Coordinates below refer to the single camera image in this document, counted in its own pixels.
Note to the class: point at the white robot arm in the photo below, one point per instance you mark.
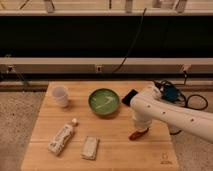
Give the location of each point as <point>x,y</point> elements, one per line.
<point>147,105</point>

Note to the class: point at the wooden cutting board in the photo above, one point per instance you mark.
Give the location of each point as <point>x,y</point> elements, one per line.
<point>153,152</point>

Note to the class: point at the metal rail beam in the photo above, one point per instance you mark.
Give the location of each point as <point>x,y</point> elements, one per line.
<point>107,65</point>

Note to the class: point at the white squeeze bottle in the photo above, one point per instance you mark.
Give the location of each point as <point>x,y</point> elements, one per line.
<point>58,142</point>

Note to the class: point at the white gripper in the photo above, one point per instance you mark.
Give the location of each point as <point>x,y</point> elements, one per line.
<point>141,122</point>

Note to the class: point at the blue power device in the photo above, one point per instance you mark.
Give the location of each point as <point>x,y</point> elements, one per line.
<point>169,91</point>

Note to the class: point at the green bowl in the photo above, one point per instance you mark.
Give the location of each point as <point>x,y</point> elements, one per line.
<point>104,102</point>

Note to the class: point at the black phone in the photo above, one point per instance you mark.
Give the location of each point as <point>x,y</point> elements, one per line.
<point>127,99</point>

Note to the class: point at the white ceramic cup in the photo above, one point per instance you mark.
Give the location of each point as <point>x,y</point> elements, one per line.
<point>60,96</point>

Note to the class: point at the red chili pepper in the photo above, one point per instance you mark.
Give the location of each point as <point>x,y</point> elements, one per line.
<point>137,134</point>

